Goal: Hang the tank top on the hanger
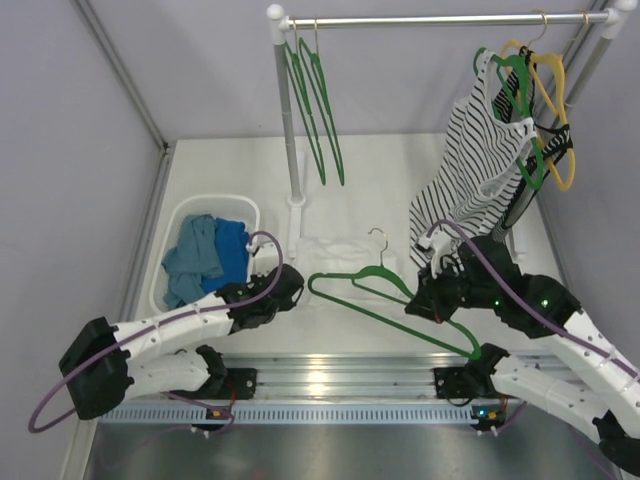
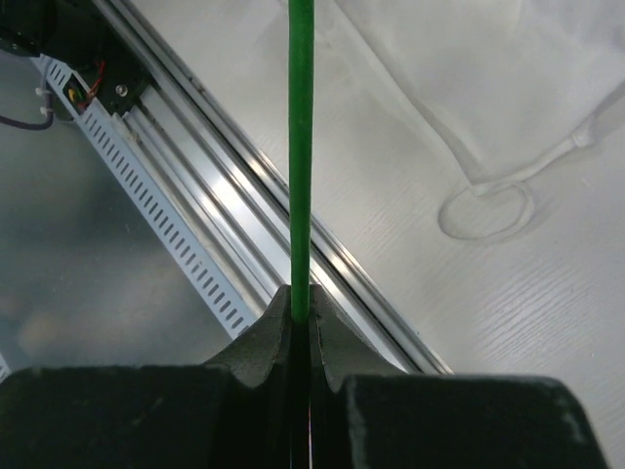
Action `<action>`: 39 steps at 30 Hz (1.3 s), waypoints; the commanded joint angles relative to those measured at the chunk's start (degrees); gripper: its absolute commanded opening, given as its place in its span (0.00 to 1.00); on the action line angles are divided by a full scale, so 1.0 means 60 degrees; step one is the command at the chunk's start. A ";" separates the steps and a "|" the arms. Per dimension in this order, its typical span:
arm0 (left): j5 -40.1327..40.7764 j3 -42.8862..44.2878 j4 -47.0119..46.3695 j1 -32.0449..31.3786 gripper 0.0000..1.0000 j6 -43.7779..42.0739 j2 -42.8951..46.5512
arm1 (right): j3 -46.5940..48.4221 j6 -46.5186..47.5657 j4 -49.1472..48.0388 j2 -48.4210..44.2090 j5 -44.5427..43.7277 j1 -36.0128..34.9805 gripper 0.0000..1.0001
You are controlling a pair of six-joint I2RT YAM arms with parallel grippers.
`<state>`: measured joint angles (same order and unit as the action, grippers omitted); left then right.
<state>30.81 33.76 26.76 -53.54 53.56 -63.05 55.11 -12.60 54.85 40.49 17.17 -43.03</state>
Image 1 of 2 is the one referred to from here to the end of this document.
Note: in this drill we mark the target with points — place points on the striped tank top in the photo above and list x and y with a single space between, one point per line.
453 192

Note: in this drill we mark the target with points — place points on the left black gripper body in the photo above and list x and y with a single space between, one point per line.
282 288

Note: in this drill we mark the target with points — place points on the light blue garment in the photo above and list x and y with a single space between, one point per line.
193 255

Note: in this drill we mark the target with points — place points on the white clothes rack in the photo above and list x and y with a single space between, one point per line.
400 70

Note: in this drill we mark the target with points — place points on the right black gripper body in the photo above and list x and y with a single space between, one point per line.
451 289

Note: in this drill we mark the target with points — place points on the dark striped garment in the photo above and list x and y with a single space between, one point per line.
558 151

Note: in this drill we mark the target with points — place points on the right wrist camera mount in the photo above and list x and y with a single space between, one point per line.
436 246

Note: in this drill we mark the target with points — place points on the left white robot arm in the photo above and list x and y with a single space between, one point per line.
107 364

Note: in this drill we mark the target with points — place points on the aluminium mounting rail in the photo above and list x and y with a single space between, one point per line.
320 390

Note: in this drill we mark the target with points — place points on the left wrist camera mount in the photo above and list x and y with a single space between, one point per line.
263 258

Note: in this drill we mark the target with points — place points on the white plastic laundry basket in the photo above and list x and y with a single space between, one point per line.
229 207

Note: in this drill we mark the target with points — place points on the green hanger with striped top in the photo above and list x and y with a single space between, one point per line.
499 126

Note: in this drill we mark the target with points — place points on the yellow hanger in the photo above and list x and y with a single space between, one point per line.
552 115

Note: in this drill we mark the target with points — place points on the white tank top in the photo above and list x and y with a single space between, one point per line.
349 256

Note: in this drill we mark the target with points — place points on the dark blue garment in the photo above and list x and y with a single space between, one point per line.
230 244

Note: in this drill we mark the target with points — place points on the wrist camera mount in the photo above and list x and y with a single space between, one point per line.
263 258
436 246

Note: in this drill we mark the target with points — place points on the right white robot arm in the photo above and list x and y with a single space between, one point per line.
606 409

